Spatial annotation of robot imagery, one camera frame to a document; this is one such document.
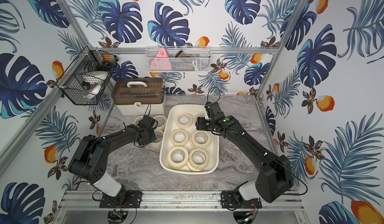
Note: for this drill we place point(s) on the pink triangle ruler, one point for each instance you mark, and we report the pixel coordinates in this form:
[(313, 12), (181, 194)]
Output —
[(161, 62)]

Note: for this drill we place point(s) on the cream masking tape roll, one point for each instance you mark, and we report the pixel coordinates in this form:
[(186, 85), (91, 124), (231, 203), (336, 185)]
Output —
[(184, 121), (158, 140), (200, 139), (177, 157), (138, 120), (198, 160), (179, 137), (160, 122)]

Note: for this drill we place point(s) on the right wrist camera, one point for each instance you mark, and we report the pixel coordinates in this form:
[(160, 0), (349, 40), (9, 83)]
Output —
[(213, 111)]

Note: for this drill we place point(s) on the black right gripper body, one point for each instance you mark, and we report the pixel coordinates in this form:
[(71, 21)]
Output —
[(205, 124)]

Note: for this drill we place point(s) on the white mesh wall basket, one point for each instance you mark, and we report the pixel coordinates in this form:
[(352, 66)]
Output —
[(183, 59)]

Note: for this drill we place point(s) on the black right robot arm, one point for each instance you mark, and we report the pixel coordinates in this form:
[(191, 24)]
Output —
[(275, 177)]

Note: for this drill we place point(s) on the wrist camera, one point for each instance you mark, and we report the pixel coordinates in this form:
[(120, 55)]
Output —
[(147, 122), (213, 111)]

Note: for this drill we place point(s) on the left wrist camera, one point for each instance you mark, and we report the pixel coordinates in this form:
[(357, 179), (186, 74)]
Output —
[(147, 122)]

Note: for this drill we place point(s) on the black wire wall basket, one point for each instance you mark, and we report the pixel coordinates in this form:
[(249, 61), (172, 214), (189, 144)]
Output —
[(88, 60)]

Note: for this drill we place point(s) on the white plastic storage tray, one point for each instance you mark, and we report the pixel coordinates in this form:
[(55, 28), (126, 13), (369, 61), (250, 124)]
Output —
[(213, 149)]

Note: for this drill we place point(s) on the white round item in basket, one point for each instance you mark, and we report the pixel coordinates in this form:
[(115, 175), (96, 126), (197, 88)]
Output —
[(92, 81)]

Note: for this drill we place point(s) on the brown lidded white toolbox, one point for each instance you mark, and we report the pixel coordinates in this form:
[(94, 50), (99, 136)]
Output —
[(141, 96)]

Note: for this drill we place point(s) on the metal bolt on table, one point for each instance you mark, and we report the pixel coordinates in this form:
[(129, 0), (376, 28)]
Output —
[(115, 170)]

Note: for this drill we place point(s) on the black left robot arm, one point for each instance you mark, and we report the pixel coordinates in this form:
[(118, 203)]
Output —
[(91, 157)]

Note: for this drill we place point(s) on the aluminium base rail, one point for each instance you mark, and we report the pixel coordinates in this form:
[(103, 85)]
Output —
[(176, 201)]

